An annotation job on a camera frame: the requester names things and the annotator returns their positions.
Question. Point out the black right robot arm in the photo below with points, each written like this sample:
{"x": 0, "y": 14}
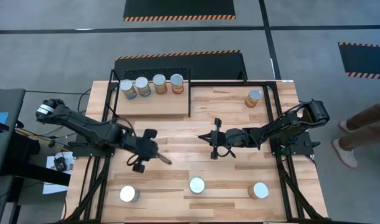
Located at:
{"x": 283, "y": 126}

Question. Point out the wooden shelf black frame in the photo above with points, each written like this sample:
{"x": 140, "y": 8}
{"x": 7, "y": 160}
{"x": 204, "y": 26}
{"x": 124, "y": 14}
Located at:
{"x": 152, "y": 105}

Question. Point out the corn can orange label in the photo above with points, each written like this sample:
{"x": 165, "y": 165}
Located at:
{"x": 177, "y": 84}
{"x": 253, "y": 98}

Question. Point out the small black device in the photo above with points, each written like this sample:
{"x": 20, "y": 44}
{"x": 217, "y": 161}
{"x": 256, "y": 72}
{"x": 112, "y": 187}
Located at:
{"x": 60, "y": 164}

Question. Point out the black aluminium table frame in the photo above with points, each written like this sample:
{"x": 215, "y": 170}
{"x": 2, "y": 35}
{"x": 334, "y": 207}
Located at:
{"x": 227, "y": 84}

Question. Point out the person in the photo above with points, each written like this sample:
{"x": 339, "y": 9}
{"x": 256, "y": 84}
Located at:
{"x": 364, "y": 124}

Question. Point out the white paper sheet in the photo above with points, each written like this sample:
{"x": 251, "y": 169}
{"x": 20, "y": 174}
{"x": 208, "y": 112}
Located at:
{"x": 50, "y": 165}

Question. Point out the orange label tin can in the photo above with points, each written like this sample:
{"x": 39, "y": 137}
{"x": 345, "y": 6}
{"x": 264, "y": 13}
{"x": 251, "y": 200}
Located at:
{"x": 259, "y": 190}

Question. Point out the dark grey side desk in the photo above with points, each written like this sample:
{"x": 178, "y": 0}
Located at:
{"x": 12, "y": 102}

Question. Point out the black stand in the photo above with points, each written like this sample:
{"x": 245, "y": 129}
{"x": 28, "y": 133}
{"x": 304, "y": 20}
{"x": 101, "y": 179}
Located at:
{"x": 21, "y": 146}

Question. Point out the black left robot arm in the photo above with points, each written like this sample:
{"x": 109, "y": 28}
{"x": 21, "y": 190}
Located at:
{"x": 84, "y": 126}

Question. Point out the green beans can orange label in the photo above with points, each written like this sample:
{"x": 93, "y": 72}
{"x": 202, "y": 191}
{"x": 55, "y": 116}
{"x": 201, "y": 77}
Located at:
{"x": 159, "y": 84}

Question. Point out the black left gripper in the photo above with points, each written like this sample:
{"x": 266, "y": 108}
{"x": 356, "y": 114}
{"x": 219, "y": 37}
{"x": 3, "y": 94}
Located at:
{"x": 141, "y": 147}

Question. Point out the black mat striped edge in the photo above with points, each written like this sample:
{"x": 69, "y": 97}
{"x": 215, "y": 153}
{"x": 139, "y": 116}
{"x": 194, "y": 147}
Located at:
{"x": 364, "y": 59}
{"x": 208, "y": 67}
{"x": 177, "y": 7}

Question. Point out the peaches can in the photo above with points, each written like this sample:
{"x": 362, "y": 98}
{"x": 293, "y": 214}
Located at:
{"x": 127, "y": 88}
{"x": 129, "y": 193}

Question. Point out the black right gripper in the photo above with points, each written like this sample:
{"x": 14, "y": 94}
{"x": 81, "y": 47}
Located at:
{"x": 235, "y": 138}

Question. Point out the tomatoes can blue label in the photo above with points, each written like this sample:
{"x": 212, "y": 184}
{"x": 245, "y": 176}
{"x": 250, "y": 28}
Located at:
{"x": 143, "y": 87}
{"x": 197, "y": 185}

